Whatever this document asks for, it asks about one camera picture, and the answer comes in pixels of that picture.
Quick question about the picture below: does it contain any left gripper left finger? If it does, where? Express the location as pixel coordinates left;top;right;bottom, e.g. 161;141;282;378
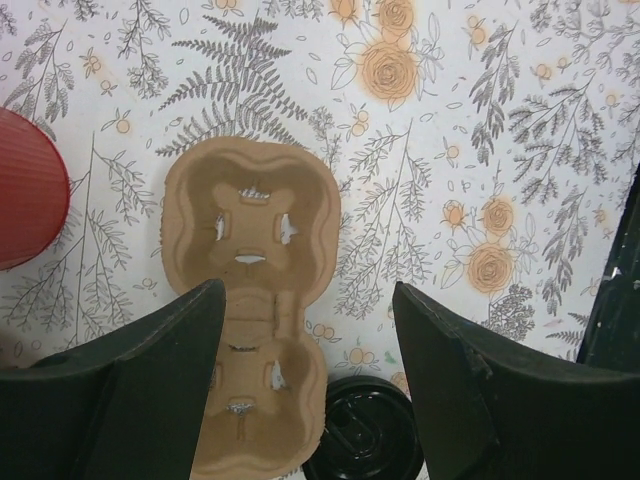
1;279;225;479

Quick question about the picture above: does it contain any red cup holder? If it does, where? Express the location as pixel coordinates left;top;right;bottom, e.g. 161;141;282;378
1;108;71;270

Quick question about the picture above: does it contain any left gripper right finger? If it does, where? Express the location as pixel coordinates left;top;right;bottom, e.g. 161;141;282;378
392;282;639;479

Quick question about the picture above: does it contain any brown cardboard cup carrier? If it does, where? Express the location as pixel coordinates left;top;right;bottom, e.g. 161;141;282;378
161;137;341;479

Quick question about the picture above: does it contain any floral table mat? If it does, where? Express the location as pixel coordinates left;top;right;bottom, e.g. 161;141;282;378
0;0;640;480

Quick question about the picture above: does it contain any spare black cup lid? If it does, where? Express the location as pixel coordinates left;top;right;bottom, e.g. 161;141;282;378
302;376;424;480

